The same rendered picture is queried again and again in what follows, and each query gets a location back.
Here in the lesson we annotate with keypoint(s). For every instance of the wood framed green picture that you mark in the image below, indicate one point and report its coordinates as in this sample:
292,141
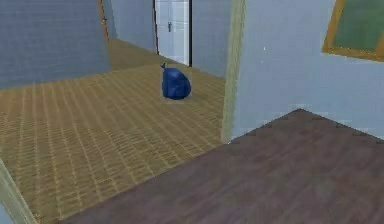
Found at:
360,26

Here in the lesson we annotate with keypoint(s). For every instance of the white room door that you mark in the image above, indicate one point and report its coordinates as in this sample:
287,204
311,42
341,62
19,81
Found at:
173,30

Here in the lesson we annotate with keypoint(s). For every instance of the blue bag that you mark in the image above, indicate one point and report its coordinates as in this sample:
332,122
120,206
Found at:
175,84

